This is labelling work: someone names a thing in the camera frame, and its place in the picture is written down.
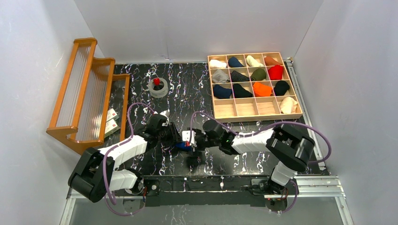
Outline blue underwear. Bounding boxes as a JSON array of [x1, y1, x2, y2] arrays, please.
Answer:
[[175, 142, 192, 152]]

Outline orange underwear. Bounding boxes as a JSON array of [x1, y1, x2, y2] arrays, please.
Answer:
[[253, 82, 273, 97]]

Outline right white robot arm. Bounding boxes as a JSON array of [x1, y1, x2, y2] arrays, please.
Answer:
[[182, 120, 314, 189]]

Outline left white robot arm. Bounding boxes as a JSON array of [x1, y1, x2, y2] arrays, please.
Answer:
[[68, 113, 182, 203]]

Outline white box red label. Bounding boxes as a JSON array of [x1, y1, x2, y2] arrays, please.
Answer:
[[106, 108, 119, 122]]

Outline small red cap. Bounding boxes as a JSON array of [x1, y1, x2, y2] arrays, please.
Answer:
[[153, 78, 161, 86]]

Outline black rolled cloth middle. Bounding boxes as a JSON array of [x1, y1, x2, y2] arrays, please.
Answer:
[[232, 83, 253, 98]]

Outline black rolled cloth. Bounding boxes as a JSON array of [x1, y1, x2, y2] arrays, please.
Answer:
[[232, 83, 253, 98], [274, 80, 290, 96]]

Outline wooden compartment organizer box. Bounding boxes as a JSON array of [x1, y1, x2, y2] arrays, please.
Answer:
[[207, 52, 303, 122]]

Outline grey rolled cloth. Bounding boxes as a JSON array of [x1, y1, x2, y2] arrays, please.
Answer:
[[211, 69, 230, 83]]

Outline dark patterned rolled cloth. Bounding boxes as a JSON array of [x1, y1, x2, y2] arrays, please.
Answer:
[[230, 70, 250, 83]]

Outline wooden acrylic tiered rack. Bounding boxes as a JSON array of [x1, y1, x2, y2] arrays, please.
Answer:
[[46, 37, 130, 155]]

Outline beige rolled cloth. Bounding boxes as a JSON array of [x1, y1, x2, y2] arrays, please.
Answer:
[[279, 97, 298, 114]]

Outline olive rolled cloth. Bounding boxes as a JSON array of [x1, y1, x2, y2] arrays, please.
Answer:
[[250, 68, 267, 81]]

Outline white rolled cloth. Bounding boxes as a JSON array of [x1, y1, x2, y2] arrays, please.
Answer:
[[208, 59, 227, 69]]

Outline black rolled cloth right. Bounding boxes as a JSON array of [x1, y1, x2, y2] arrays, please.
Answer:
[[274, 80, 290, 96]]

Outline navy rolled cloth top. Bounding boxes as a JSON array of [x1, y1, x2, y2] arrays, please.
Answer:
[[228, 56, 245, 68]]

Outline cream rolled cloth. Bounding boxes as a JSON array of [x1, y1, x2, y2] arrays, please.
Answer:
[[245, 55, 264, 67]]

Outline red rolled cloth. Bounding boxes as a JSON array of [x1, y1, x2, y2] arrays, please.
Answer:
[[268, 65, 283, 80]]

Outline rust orange rolled cloth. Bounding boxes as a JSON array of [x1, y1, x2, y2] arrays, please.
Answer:
[[264, 56, 282, 66]]

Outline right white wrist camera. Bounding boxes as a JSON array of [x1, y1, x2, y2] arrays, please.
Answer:
[[182, 130, 196, 147]]

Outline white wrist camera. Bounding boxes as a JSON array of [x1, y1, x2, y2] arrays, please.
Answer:
[[159, 109, 170, 120], [182, 130, 196, 147]]

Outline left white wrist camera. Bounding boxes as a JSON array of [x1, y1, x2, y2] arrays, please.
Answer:
[[159, 109, 170, 120]]

